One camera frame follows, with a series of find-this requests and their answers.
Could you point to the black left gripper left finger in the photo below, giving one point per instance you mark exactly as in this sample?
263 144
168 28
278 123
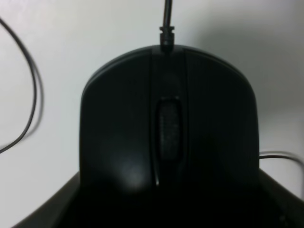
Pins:
49 214

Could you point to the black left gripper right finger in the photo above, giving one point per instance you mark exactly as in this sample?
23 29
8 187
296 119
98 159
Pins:
284 207

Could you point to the black computer mouse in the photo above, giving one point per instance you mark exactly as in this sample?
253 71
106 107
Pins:
170 137

